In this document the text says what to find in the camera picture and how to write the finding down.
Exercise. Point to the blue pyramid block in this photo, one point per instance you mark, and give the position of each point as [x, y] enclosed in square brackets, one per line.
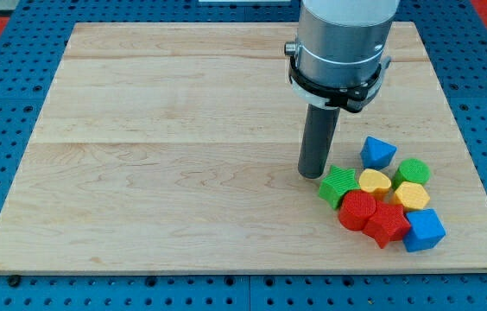
[377, 154]

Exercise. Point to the red star block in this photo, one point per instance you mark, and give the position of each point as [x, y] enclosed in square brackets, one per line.
[387, 224]

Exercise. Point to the light wooden board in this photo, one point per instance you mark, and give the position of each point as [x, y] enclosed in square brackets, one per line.
[172, 149]

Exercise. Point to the green cylinder block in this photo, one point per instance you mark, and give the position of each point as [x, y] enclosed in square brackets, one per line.
[411, 170]

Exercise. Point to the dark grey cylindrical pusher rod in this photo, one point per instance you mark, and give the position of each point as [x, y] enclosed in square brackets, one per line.
[316, 142]

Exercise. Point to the blue cube block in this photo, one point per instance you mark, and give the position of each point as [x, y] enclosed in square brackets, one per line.
[426, 230]

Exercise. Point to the yellow hexagon block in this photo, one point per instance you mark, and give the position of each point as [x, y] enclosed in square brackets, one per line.
[412, 196]

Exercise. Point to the red cylinder block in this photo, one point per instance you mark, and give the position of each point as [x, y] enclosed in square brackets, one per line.
[356, 208]

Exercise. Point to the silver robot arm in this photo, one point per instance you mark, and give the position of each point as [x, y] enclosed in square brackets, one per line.
[336, 62]

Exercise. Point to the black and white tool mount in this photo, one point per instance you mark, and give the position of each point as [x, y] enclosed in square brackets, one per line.
[352, 99]

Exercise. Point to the green star block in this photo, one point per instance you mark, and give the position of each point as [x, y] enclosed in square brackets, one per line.
[337, 184]

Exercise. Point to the yellow heart block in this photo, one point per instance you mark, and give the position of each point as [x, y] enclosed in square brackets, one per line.
[375, 182]

